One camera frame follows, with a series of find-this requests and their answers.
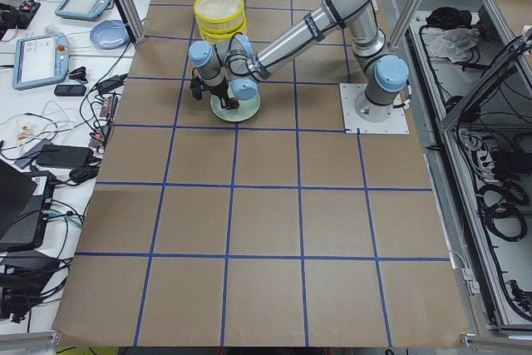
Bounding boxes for black laptop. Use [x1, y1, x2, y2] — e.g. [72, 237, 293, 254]
[1, 161, 55, 252]

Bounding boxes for brown steamed bun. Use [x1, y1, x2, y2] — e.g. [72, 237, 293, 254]
[229, 97, 239, 109]

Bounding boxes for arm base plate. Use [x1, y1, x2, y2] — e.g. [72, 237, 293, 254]
[339, 83, 410, 136]

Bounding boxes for black power adapter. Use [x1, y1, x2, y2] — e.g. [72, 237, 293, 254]
[36, 145, 93, 169]

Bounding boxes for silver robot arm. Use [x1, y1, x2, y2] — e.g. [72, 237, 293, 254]
[188, 0, 409, 123]

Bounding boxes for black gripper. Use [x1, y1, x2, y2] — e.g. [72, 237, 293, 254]
[206, 79, 234, 109]

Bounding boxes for black phone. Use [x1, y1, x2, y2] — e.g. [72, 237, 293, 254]
[54, 84, 86, 97]

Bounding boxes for small black power brick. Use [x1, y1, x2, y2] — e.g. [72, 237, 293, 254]
[96, 74, 127, 95]

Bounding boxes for upper teach pendant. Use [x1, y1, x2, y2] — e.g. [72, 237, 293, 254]
[55, 0, 111, 21]

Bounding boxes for blue plate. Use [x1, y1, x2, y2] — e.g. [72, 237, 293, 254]
[90, 20, 130, 50]

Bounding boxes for light green plate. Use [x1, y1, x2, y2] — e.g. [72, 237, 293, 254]
[210, 94, 261, 123]

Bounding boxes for lower teach pendant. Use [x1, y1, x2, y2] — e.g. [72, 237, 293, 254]
[12, 33, 70, 91]

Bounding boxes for white crumpled cloth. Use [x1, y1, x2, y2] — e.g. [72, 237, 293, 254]
[427, 27, 480, 63]

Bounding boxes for teach pendant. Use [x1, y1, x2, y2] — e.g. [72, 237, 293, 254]
[12, 33, 70, 91]
[55, 0, 111, 21]

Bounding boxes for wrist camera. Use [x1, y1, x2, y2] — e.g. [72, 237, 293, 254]
[190, 76, 204, 101]

